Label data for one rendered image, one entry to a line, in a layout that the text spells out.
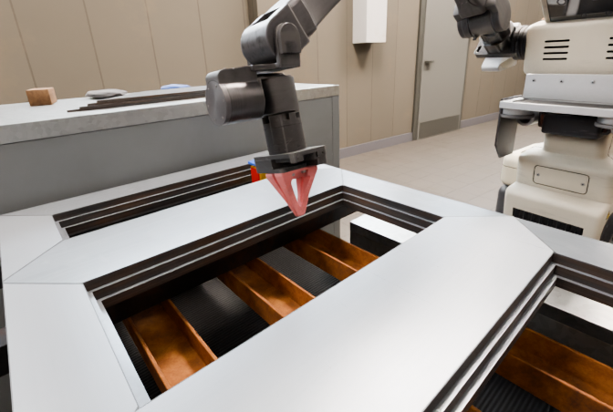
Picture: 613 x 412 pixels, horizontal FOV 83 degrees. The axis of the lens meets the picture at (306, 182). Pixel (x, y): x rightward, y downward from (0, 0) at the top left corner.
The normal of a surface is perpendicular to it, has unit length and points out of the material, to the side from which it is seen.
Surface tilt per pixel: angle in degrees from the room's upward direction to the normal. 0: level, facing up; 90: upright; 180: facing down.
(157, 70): 90
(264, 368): 0
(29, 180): 90
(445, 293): 0
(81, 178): 90
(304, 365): 0
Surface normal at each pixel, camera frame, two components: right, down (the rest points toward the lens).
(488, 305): -0.04, -0.94
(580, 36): -0.80, 0.36
